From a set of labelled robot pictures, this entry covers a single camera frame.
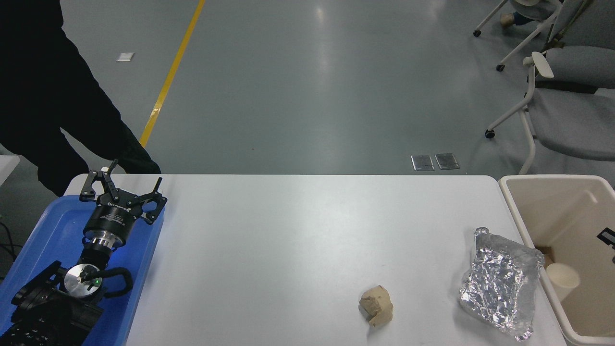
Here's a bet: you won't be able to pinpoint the large pale bin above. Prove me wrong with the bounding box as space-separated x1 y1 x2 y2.
498 174 615 346

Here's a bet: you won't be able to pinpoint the person's foot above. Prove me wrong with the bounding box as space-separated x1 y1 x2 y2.
500 12 535 27

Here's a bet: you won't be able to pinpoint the grey chair with white frame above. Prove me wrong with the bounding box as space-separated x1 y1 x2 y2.
543 0 615 94
485 50 615 175

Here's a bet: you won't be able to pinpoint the white chair legs with casters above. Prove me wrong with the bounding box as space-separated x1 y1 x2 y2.
473 0 563 72

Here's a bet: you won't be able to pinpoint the black floor cable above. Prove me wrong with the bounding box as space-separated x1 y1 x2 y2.
0 222 22 279

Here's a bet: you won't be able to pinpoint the white side table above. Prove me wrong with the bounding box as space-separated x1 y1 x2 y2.
0 155 20 185

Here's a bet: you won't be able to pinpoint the white paper cup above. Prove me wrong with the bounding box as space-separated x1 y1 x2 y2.
546 262 581 302

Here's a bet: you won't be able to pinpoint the crumpled tan paper ball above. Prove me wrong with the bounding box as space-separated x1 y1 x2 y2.
359 285 394 328

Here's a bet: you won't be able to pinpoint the person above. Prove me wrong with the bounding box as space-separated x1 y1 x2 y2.
0 0 161 197

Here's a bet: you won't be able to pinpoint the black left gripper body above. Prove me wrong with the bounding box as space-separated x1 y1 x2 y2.
85 192 143 240

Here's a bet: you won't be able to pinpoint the blue plastic tray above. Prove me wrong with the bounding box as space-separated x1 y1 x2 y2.
0 195 165 346

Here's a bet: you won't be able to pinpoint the crumpled silver foil tray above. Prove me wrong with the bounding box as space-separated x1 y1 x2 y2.
459 227 545 342

